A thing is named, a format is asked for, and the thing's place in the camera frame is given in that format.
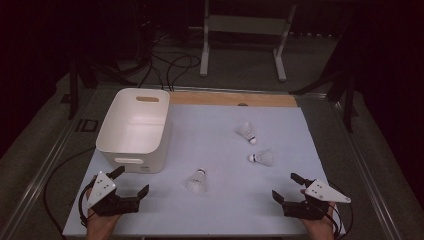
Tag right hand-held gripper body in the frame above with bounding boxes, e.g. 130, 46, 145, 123
282, 178, 352, 221

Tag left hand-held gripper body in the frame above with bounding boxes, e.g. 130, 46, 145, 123
85, 170, 141, 218

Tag white feather shuttlecock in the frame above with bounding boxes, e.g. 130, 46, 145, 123
235, 121, 258, 146
185, 167, 208, 195
247, 149, 275, 168

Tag white plastic bin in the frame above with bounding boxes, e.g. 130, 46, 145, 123
95, 87, 172, 174

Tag person's right hand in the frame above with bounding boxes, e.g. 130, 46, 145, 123
300, 201, 338, 240

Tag person's left hand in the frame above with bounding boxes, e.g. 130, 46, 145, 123
85, 188, 123, 240

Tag black floor plate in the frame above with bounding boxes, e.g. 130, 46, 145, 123
74, 118, 100, 133

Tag light blue table mat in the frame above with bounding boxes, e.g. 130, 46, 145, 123
62, 103, 347, 238

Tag black stand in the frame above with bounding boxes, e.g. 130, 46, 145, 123
68, 54, 138, 120
289, 66, 359, 134

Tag white metal stand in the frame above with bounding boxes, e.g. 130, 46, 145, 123
198, 0, 298, 83

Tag left hand-held gripper cable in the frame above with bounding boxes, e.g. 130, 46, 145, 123
42, 146, 99, 238

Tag hand-held gripper cable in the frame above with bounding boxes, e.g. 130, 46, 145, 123
328, 181, 354, 240
42, 146, 99, 238

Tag right hand-held gripper cable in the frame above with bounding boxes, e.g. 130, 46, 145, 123
328, 181, 354, 240

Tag metal floor rail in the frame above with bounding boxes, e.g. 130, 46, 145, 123
328, 94, 406, 240
0, 87, 101, 240

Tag black floor cables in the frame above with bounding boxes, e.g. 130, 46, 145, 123
138, 33, 202, 92

